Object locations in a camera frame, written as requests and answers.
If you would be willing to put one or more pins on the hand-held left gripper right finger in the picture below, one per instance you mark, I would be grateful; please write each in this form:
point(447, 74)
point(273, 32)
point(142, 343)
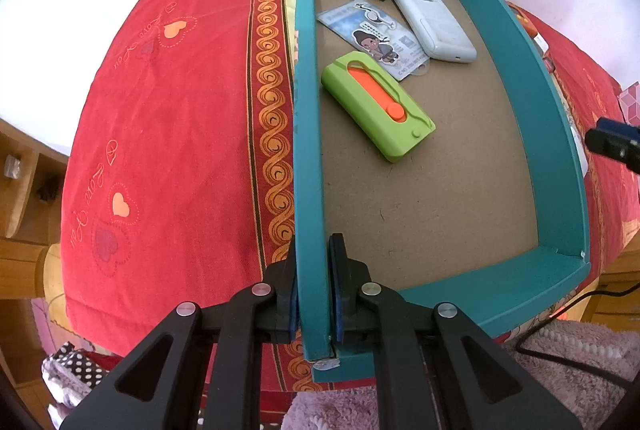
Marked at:
point(337, 300)

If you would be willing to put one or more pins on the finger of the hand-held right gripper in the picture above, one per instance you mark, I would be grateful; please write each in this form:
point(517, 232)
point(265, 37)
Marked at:
point(612, 140)

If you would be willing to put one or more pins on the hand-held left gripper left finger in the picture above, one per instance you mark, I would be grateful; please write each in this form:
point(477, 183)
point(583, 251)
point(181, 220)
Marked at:
point(285, 290)

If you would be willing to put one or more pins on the teal cardboard box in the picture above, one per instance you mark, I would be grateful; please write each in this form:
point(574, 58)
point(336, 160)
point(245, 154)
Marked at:
point(310, 159)

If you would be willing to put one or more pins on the white power bank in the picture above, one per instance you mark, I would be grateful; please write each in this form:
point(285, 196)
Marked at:
point(435, 19)

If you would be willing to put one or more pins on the green and orange plastic case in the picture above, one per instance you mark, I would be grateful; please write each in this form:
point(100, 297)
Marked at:
point(350, 84)

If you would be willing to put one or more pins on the cartoon printed card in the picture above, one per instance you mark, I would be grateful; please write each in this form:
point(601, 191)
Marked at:
point(340, 20)

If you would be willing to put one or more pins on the pink geometric patterned bag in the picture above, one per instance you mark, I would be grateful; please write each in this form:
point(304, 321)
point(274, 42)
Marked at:
point(631, 102)

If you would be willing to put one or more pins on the light wooden furniture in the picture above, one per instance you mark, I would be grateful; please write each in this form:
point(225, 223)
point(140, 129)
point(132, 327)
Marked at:
point(617, 275)

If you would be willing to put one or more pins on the red patterned tablecloth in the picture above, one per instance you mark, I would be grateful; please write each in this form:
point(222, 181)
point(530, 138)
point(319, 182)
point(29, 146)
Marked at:
point(175, 134)

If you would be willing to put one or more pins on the pink fuzzy rug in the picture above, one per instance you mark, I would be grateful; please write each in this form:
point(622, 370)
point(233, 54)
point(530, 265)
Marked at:
point(575, 360)

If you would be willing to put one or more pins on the polka dot cloth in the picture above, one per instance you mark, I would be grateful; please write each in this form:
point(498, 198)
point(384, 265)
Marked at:
point(75, 370)

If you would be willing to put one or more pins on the wooden shelf cabinet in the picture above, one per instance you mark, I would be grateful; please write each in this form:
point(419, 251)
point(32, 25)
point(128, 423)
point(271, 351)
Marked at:
point(20, 260)

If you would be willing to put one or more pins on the small clear plastic box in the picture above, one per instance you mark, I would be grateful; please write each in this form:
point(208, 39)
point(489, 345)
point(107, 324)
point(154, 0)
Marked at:
point(12, 167)

